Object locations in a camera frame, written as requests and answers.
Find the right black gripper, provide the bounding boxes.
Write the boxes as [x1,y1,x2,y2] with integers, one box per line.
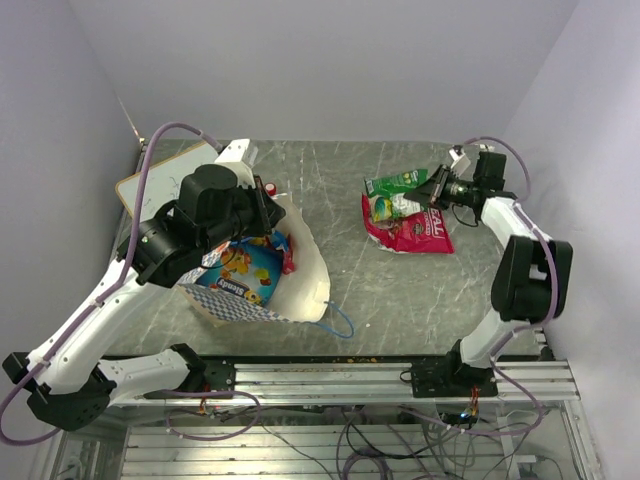
[405,165,478,211]

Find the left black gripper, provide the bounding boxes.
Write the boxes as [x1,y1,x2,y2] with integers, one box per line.
[200,174,288,254]

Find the green snack bag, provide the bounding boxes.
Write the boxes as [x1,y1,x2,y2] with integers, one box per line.
[364,169,428,223]

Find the red snack bag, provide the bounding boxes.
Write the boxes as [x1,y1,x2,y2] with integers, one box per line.
[361,194,455,254]

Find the checkered paper bag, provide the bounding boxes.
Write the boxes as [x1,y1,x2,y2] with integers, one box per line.
[178,194,354,339]

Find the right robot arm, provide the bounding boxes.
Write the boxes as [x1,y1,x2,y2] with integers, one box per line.
[407,145,573,398]

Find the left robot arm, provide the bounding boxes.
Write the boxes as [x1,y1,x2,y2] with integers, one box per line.
[2,164,285,431]

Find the blue Slendy snack bag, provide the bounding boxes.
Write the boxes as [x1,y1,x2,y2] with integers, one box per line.
[195,242,283,306]

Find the red marker cap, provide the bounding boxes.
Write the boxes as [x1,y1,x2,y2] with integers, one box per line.
[264,182,277,196]

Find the colourful candy packet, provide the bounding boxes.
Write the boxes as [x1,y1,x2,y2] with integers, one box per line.
[264,231,296,275]

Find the small whiteboard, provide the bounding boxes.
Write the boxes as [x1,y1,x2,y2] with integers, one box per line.
[115,142,219,221]

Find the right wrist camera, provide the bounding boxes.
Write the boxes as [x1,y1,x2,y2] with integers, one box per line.
[449,145,471,177]

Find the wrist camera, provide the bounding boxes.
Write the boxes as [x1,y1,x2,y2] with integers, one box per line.
[214,139,258,188]
[449,145,471,177]

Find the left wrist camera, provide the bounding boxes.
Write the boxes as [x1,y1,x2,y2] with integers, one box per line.
[214,139,258,188]

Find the aluminium rail frame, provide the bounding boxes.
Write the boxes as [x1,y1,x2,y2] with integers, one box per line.
[33,356,603,479]

